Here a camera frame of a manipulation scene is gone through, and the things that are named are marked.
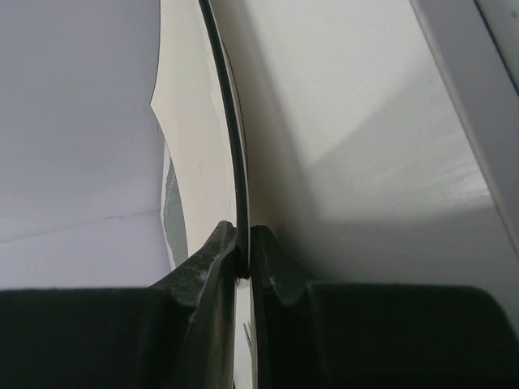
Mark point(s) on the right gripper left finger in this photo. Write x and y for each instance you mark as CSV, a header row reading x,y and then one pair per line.
x,y
177,333

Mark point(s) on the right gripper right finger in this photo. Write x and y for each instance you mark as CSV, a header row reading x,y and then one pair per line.
x,y
315,334

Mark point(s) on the grey cloth placemat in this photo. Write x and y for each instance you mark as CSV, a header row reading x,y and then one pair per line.
x,y
173,218

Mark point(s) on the white rectangular plate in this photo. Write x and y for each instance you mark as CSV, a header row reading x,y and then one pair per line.
x,y
198,112

